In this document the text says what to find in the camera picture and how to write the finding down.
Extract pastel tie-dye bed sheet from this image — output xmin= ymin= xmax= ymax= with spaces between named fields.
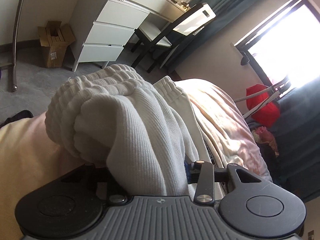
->
xmin=1 ymin=77 xmax=271 ymax=239

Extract garment steamer stand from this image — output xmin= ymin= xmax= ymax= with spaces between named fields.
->
xmin=234 ymin=77 xmax=293 ymax=119

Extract teal curtain right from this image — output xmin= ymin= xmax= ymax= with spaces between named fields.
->
xmin=269 ymin=79 xmax=320 ymax=203

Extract black white chair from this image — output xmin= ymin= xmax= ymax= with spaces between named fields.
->
xmin=131 ymin=3 xmax=216 ymax=73

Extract red bag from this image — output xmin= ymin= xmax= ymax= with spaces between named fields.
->
xmin=246 ymin=83 xmax=281 ymax=128

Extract chrome metal pole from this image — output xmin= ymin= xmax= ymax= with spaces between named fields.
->
xmin=11 ymin=0 xmax=24 ymax=92

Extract pile of clothes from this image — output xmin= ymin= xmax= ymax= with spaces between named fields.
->
xmin=248 ymin=122 xmax=279 ymax=158

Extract white dressing table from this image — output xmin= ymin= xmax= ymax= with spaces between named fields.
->
xmin=69 ymin=0 xmax=185 ymax=72

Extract cream white sweatpants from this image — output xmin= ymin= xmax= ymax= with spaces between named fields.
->
xmin=45 ymin=64 xmax=210 ymax=196

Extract cardboard box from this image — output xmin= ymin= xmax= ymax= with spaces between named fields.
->
xmin=37 ymin=21 xmax=75 ymax=68

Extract black framed window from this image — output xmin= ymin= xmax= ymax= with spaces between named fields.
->
xmin=236 ymin=0 xmax=319 ymax=89

